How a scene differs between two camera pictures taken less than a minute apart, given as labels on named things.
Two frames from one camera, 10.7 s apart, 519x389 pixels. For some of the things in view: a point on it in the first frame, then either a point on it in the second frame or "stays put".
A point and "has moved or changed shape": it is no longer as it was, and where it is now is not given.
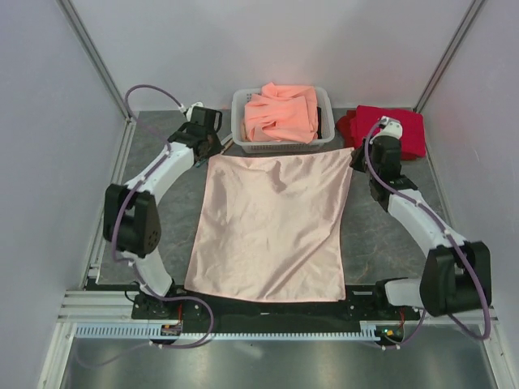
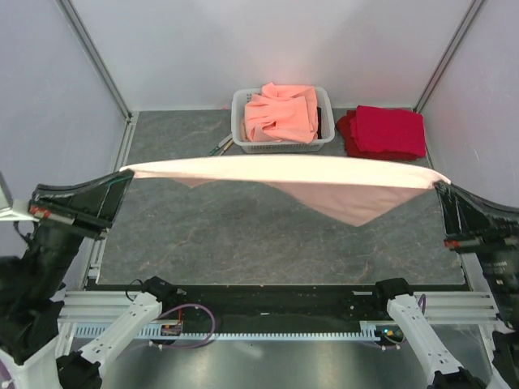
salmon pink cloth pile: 282,113 stays put
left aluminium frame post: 94,54 stays put
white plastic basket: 240,97 stays put
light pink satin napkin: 272,228 has moved or changed shape
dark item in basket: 319,126 stays put
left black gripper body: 215,146 to 66,216
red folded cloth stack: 353,128 stays put
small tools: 189,111 to 7,212
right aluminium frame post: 466,23 stays put
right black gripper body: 361,160 to 490,238
